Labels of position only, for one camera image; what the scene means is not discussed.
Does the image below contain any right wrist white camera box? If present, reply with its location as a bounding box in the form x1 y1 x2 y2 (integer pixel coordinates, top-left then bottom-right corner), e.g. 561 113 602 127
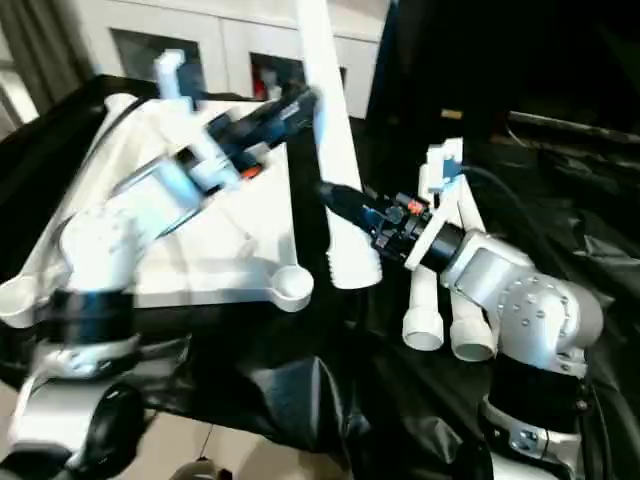
418 140 466 206

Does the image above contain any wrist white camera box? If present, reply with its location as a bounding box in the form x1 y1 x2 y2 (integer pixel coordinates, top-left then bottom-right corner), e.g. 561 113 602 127
153 50 216 111
418 140 466 206

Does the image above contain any white plastic table leg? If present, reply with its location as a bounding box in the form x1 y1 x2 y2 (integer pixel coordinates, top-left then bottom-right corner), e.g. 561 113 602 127
450 285 498 362
295 0 383 291
462 190 491 239
403 262 446 351

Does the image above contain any grey curtain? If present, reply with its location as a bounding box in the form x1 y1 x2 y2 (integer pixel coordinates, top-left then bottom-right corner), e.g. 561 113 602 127
0 0 71 136

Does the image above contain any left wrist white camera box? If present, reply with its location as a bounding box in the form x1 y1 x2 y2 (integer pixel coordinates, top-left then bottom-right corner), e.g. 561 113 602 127
153 50 216 111

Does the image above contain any white glass-door cabinet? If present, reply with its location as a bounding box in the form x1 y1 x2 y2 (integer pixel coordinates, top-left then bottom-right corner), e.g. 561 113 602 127
60 0 396 126

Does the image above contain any black plastic mat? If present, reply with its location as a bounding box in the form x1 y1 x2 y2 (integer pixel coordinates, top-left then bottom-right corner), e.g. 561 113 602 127
0 75 640 480

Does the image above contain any white plastic table top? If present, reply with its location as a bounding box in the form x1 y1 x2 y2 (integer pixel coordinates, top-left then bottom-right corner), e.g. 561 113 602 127
0 93 316 331

